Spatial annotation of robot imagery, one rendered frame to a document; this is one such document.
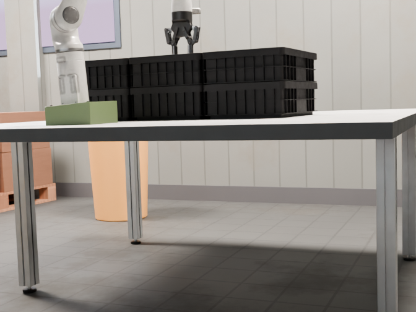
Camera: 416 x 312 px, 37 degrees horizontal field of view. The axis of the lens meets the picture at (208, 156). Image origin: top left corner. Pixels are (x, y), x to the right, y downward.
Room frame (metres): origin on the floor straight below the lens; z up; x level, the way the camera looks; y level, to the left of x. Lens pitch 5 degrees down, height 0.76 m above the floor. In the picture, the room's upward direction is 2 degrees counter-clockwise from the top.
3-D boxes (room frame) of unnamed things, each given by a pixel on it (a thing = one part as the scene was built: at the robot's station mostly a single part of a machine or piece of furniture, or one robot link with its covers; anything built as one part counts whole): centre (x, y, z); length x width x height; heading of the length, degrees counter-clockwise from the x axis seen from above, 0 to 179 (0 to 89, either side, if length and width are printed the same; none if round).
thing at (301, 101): (2.30, -0.21, 0.76); 0.40 x 0.30 x 0.12; 154
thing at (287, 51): (2.30, -0.21, 0.92); 0.40 x 0.30 x 0.02; 154
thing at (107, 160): (4.26, 0.60, 0.33); 0.43 x 0.42 x 0.66; 69
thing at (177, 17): (2.31, 0.08, 1.04); 0.08 x 0.08 x 0.09
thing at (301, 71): (2.30, -0.21, 0.87); 0.40 x 0.30 x 0.11; 154
